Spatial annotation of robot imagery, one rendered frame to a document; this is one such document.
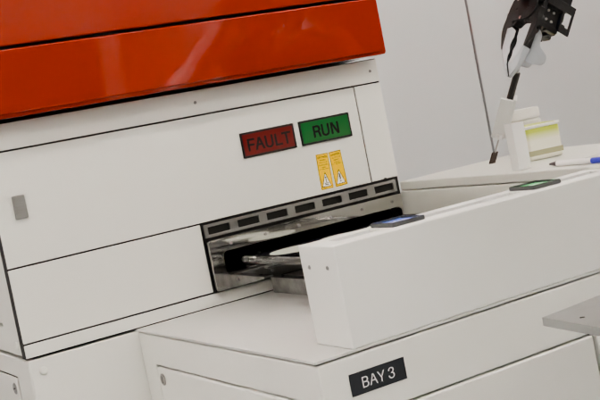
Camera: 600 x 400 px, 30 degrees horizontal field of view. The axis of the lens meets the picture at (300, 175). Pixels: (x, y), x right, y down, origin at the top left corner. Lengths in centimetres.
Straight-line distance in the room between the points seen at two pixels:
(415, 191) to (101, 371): 71
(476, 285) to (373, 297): 17
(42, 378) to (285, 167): 60
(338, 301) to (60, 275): 64
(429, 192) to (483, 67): 221
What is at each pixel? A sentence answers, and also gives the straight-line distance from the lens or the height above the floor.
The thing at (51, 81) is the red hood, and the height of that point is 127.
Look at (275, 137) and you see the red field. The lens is 214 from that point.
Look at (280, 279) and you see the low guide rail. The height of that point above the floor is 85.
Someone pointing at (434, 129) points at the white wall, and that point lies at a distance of 421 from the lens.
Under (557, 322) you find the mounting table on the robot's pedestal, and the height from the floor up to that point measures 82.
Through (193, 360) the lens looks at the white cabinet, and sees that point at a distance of 182.
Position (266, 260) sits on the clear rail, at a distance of 198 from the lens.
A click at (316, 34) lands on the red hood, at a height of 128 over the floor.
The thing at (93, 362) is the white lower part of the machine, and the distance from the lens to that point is 200.
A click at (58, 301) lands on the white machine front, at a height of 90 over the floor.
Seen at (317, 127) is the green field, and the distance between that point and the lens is 219.
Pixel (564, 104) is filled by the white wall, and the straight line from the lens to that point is 464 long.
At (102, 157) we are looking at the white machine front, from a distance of 200.
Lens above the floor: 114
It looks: 3 degrees down
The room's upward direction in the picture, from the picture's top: 11 degrees counter-clockwise
